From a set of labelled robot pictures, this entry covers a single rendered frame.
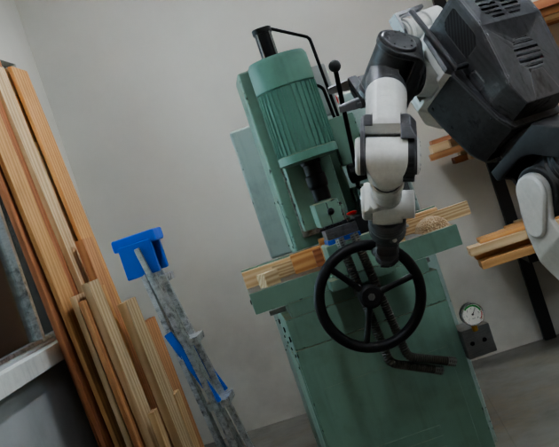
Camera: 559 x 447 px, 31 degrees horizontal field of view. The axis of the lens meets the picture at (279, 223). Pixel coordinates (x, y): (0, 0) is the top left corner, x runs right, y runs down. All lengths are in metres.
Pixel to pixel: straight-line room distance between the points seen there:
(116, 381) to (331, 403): 1.40
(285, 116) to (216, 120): 2.42
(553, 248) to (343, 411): 0.83
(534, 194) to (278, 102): 0.89
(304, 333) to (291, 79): 0.70
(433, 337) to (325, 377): 0.32
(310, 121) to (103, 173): 2.64
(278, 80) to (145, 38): 2.56
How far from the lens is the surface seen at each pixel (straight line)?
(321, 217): 2.82
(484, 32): 2.20
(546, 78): 2.26
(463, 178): 5.18
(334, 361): 2.74
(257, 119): 3.05
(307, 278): 2.71
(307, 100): 2.80
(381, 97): 2.08
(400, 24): 2.42
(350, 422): 2.77
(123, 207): 5.29
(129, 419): 3.95
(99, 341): 3.93
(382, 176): 2.01
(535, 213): 2.22
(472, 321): 2.73
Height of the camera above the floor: 1.13
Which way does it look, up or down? 2 degrees down
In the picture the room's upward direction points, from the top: 19 degrees counter-clockwise
